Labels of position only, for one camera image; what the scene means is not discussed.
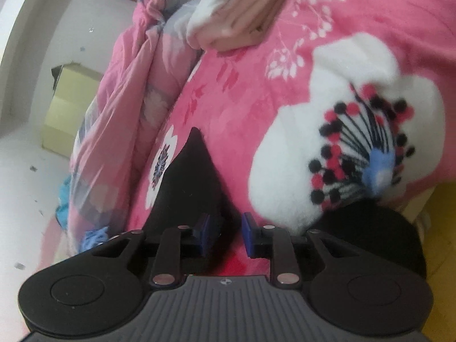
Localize black garment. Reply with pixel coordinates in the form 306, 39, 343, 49
144, 126, 428, 282

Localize pink floral quilt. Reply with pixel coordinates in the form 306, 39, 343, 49
55, 0, 205, 257

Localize folded white and pink clothes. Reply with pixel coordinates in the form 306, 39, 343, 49
187, 0, 303, 52

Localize pink floral fleece blanket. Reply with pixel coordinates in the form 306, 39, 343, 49
126, 0, 456, 278

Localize pale yellow wardrobe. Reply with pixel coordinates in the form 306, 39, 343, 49
43, 62, 104, 157

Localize bright blue cloth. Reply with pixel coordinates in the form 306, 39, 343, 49
55, 175, 74, 229

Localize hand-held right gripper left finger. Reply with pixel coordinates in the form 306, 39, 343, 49
92, 214, 211, 288

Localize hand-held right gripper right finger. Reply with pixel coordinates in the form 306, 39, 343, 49
242, 213, 360, 288

